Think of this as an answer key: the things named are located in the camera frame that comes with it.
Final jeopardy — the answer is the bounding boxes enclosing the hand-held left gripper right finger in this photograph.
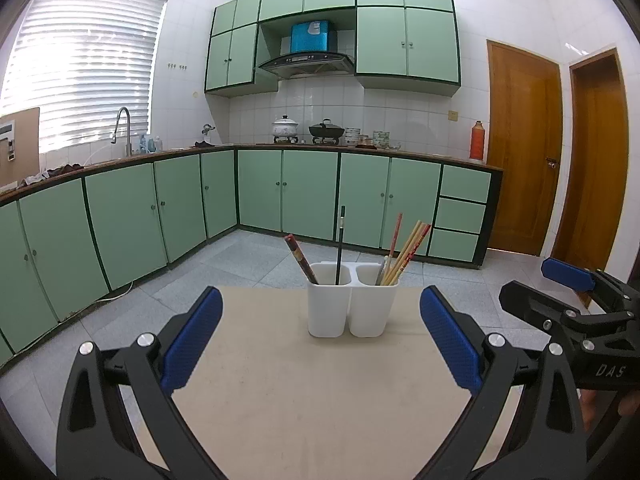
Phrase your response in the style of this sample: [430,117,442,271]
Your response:
[416,286,588,480]

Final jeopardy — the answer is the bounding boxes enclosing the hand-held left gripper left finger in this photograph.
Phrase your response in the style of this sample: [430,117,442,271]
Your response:
[55,286,228,480]

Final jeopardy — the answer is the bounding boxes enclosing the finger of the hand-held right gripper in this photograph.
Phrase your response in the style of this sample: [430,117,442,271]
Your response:
[541,257,640,313]
[499,281,583,333]

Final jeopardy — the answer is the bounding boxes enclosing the plain wooden chopstick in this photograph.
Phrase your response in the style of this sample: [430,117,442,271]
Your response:
[386,220,424,285]
[391,222,427,285]

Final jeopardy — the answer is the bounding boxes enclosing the white two-compartment utensil holder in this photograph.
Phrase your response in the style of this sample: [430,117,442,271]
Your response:
[306,261,401,339]

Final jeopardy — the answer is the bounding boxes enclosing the person's right hand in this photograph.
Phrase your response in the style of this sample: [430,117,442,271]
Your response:
[580,389,640,433]

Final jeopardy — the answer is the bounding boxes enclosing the closed wooden door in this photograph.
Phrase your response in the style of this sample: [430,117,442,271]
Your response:
[486,39,563,256]

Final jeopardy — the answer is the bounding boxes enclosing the red thermos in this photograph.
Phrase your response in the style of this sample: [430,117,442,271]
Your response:
[469,121,486,162]

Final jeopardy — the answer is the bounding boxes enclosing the green base cabinets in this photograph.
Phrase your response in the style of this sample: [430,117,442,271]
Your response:
[0,144,503,368]

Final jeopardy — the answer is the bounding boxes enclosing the metal kitchen faucet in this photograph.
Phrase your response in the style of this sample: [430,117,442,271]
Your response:
[111,107,133,157]

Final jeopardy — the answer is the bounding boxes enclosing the crumpled cloths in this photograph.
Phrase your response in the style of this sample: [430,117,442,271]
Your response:
[22,164,83,183]

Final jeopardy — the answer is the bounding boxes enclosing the white lidded pot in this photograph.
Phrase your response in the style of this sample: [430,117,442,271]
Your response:
[271,115,300,138]

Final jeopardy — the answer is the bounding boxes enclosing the gas stove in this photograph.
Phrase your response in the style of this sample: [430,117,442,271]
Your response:
[255,136,346,147]

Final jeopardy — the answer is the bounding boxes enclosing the black wok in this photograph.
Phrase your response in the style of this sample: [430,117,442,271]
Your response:
[308,119,347,140]

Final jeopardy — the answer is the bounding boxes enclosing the black range hood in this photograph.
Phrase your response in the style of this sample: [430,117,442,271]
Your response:
[257,52,356,80]

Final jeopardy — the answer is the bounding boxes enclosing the white window blind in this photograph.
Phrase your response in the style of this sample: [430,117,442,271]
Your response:
[0,0,169,153]

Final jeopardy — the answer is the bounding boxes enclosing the blue box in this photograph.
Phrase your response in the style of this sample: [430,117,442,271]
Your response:
[290,20,337,54]

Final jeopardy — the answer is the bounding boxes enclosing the green wall cabinets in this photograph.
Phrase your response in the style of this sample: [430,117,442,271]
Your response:
[204,0,462,99]

